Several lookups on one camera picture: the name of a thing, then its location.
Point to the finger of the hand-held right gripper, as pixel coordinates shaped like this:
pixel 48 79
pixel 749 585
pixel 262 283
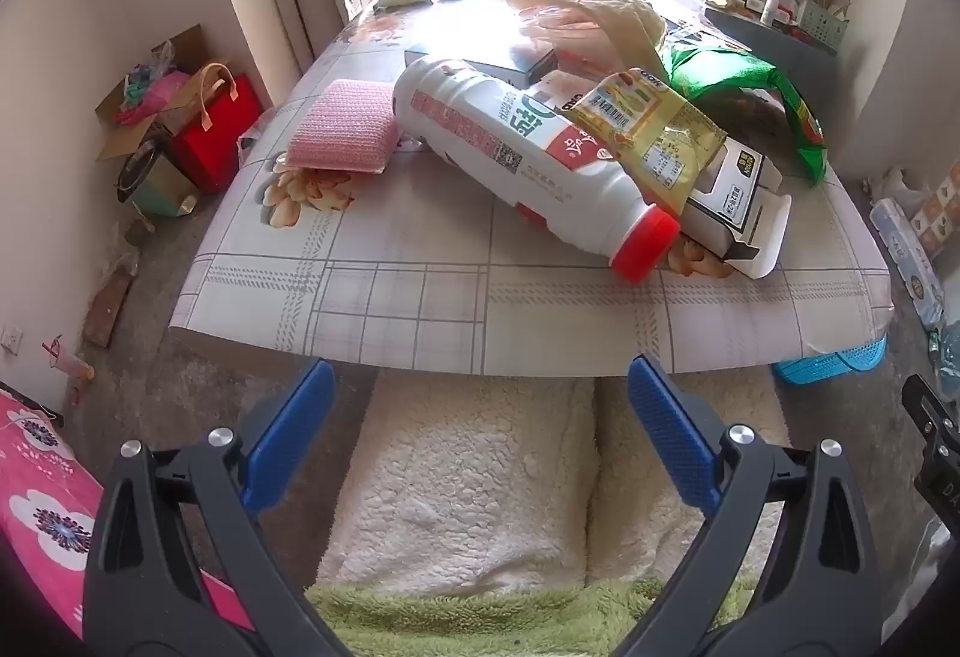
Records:
pixel 934 417

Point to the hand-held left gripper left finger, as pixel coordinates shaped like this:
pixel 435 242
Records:
pixel 294 428

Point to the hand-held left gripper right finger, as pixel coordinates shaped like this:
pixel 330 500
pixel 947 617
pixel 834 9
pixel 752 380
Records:
pixel 673 432

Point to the blue plastic basket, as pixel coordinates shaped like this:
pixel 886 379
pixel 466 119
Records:
pixel 832 364

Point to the white milk bottle red cap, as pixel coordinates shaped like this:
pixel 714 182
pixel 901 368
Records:
pixel 495 139

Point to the toilet paper pack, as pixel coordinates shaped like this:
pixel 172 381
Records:
pixel 904 252

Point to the tile pattern roll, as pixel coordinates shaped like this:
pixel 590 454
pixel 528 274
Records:
pixel 941 207

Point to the floral checked tablecloth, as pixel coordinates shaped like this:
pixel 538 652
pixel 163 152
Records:
pixel 420 252

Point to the brick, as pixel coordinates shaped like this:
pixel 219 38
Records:
pixel 105 312

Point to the open white carton box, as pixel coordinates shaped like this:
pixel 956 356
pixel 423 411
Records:
pixel 739 214

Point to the crumpled white plastic bag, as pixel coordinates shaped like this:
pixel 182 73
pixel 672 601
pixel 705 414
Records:
pixel 900 188

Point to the pink drink cup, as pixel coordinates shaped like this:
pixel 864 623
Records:
pixel 71 364

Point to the pink floral blanket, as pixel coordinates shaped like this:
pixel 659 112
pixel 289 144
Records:
pixel 45 492

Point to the teal gift bag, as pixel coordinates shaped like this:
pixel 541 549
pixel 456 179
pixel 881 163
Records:
pixel 161 184

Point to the red gift bag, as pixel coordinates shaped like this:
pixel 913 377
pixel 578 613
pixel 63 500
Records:
pixel 214 139

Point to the yellow snack packet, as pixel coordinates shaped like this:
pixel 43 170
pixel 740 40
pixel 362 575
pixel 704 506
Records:
pixel 652 132

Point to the pink knitted scouring cloth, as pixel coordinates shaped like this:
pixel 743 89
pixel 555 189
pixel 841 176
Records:
pixel 341 124

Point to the cardboard box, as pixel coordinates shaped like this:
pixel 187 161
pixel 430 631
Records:
pixel 127 124

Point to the green snack bag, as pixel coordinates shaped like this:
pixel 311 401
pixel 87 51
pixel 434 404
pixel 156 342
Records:
pixel 731 72

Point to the green plastic basket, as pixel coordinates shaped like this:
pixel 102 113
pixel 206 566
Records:
pixel 825 23

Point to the dark flat box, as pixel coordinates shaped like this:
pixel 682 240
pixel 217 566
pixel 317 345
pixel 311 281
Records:
pixel 495 64

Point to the dark side cabinet with clutter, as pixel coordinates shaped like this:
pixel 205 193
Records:
pixel 757 31

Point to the beige plastic bag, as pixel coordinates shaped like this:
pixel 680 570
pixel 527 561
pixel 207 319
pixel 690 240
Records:
pixel 600 16

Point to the small white bottle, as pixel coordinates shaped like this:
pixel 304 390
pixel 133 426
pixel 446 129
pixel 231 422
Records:
pixel 771 10

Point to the wall socket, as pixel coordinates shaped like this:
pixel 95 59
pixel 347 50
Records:
pixel 10 339

